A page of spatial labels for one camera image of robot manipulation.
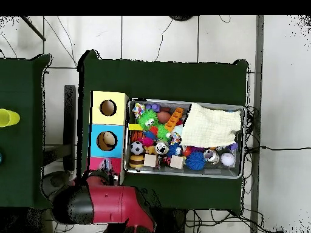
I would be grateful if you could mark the white baseball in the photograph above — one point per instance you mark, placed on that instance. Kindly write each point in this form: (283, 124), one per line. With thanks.
(228, 159)

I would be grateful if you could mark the green spiky ball with eyes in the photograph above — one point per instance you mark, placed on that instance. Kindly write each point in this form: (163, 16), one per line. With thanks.
(147, 119)

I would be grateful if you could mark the black rod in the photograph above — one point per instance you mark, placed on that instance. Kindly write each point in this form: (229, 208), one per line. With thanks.
(34, 29)

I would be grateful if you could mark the cream waffle cloth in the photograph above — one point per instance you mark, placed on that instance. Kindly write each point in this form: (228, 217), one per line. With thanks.
(209, 127)

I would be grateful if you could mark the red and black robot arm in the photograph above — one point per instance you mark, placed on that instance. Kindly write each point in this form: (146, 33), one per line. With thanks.
(114, 206)

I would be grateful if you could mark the toy hamburger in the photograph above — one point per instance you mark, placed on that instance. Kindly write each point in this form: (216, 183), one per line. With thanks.
(136, 161)

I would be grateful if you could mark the yellow-green cup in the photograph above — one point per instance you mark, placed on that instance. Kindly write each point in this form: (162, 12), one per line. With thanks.
(8, 117)

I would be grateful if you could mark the blue spiky ball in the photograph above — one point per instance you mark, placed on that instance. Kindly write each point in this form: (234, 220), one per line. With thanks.
(195, 160)

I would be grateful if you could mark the large wooden block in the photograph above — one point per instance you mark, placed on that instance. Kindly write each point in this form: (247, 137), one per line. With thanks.
(176, 162)

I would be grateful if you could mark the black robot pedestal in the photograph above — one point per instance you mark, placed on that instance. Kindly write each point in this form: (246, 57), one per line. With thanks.
(170, 222)

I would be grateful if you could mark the dark green tablecloth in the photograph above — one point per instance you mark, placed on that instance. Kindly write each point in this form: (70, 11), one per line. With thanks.
(21, 170)
(158, 80)

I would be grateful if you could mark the orange plastic block with holes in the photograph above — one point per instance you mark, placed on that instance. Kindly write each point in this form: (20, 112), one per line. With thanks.
(173, 120)

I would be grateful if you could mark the silver mesh bin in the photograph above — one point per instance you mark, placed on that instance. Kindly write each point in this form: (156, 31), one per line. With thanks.
(170, 171)

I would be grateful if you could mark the small soccer ball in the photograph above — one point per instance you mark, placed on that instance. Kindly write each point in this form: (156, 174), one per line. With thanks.
(136, 148)

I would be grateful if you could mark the wooden box with three holes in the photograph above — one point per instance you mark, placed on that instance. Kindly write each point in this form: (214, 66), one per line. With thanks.
(96, 119)

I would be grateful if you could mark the small wooden block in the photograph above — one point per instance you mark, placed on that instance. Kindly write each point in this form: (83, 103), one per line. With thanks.
(150, 160)

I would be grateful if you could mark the shiny dented silver can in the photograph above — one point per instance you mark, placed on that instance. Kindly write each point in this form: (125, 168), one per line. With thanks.
(211, 155)

